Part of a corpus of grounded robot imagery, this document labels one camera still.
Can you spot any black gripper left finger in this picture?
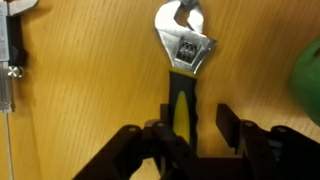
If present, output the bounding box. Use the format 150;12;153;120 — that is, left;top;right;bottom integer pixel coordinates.
72;103;198;180

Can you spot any green ball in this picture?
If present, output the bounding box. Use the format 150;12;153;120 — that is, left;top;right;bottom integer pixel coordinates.
289;36;320;126

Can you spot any yellow black adjustable wrench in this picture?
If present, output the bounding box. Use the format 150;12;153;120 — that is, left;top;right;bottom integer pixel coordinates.
154;0;218;154

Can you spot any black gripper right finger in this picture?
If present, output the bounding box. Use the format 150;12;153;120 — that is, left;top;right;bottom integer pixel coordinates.
215;103;320;180

